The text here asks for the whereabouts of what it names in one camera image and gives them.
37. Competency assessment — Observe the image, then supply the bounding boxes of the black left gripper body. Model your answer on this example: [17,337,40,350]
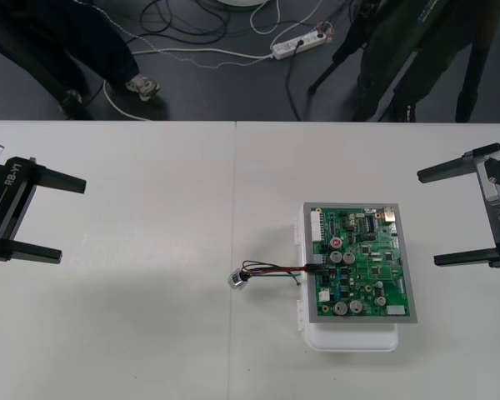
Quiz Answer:
[0,156,38,264]

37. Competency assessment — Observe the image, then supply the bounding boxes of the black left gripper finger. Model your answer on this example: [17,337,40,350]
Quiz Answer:
[0,237,63,266]
[32,162,88,196]

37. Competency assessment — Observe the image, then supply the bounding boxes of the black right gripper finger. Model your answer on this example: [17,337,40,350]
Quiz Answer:
[416,155,481,185]
[433,247,500,268]

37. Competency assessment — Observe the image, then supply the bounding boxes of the red black green cable bundle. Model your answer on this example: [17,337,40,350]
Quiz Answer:
[227,260,328,292]

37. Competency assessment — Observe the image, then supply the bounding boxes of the person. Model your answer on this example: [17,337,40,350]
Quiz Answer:
[0,0,163,122]
[349,0,491,124]

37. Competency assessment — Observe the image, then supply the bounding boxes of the white power strip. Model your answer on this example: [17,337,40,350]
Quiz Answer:
[270,28,328,61]

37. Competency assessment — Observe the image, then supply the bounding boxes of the white round base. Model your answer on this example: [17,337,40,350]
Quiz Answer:
[219,0,273,8]

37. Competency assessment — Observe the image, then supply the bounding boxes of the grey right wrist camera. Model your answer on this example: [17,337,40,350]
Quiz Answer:
[477,148,500,203]

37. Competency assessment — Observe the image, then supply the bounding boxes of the green circuit board grey frame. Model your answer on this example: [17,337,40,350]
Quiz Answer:
[302,202,420,325]

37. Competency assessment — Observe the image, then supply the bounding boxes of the thin white twisted cable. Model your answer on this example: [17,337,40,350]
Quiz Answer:
[72,0,274,70]

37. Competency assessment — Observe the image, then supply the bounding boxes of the black power plug cable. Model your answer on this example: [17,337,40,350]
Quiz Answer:
[285,41,305,122]

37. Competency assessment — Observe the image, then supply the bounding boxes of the tangled black floor cables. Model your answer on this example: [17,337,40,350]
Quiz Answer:
[137,0,287,48]

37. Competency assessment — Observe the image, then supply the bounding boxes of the thick white floor cable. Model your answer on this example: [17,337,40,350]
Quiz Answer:
[102,45,276,122]

